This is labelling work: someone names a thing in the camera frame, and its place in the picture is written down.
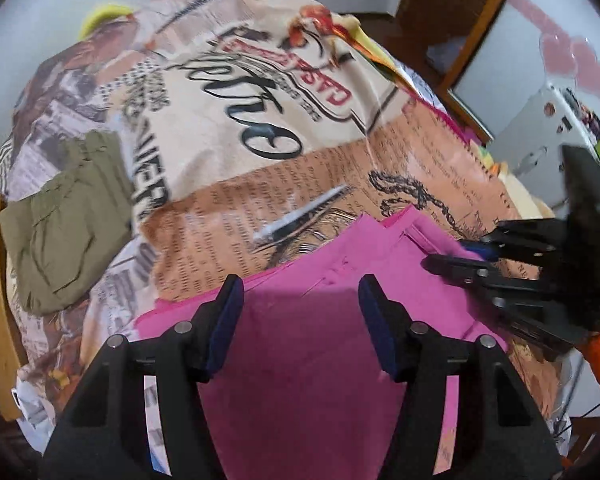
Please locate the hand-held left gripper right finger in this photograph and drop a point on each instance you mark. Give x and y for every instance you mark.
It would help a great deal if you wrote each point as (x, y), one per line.
(380, 327)

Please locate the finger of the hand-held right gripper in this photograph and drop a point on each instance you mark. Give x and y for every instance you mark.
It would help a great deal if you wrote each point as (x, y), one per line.
(525, 240)
(475, 272)

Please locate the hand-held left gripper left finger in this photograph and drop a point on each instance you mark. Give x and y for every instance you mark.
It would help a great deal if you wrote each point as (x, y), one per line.
(226, 322)

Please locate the pink pants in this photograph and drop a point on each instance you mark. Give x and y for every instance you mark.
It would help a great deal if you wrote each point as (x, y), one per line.
(305, 360)

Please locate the olive green pants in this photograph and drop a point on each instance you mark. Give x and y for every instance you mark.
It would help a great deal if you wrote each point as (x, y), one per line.
(60, 230)

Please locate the yellow bed sheet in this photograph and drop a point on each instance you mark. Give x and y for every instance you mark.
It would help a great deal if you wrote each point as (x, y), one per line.
(525, 200)

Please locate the white refrigerator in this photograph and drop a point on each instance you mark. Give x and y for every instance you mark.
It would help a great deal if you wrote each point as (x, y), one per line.
(530, 135)

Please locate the white crumpled plastic bag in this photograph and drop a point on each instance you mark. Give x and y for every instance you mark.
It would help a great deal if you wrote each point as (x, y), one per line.
(32, 410)

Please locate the newspaper printed blanket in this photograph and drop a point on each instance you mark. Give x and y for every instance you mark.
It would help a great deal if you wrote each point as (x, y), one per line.
(260, 85)

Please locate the wooden door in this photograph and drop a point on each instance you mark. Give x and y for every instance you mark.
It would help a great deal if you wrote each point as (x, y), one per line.
(430, 5)

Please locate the yellow object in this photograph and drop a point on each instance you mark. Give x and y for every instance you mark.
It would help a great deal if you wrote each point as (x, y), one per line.
(102, 15)

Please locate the pink wall decoration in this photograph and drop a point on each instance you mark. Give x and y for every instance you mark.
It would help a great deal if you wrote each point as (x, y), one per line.
(575, 55)

